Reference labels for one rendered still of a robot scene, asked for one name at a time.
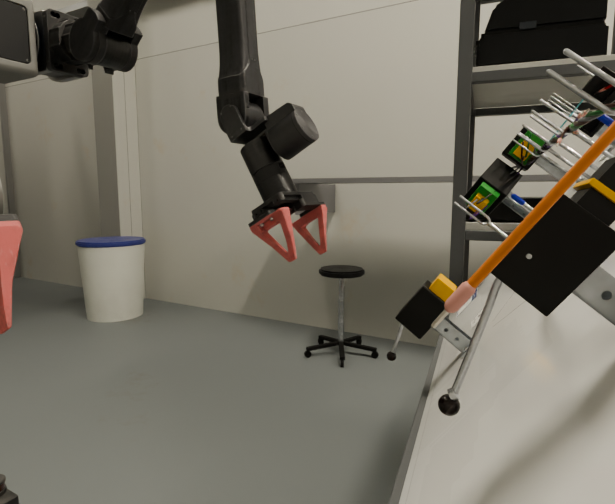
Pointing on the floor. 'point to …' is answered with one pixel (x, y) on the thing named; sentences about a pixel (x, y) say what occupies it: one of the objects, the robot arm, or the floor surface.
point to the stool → (341, 313)
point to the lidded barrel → (112, 277)
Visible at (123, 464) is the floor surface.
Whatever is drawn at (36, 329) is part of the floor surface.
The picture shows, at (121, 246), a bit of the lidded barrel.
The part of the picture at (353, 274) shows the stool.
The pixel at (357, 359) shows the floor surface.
